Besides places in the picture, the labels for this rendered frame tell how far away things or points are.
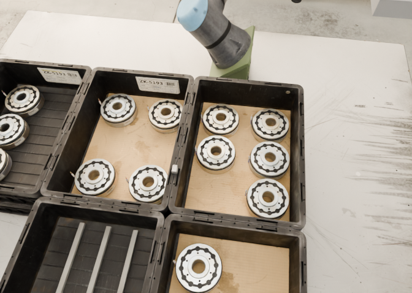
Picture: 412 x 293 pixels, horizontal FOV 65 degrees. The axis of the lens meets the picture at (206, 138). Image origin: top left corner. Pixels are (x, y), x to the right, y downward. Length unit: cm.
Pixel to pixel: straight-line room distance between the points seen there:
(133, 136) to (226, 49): 40
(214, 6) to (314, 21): 167
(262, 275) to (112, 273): 34
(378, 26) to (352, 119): 163
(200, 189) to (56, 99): 54
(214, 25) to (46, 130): 59
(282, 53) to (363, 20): 151
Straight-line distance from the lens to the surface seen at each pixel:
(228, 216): 71
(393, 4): 98
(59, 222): 90
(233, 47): 108
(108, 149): 94
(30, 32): 161
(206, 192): 84
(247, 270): 79
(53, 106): 110
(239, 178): 86
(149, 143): 92
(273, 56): 131
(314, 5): 280
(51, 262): 88
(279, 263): 81
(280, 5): 274
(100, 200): 77
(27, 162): 102
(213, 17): 104
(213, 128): 90
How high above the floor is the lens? 161
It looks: 59 degrees down
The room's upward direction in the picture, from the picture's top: 3 degrees counter-clockwise
